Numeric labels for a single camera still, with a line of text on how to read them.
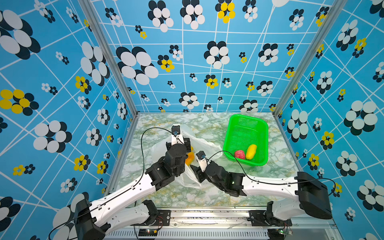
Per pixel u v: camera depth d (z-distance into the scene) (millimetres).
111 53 862
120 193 439
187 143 602
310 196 409
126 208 450
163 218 734
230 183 565
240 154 893
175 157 474
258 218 736
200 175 654
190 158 685
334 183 450
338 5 675
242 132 1083
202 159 632
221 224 727
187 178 680
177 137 534
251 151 917
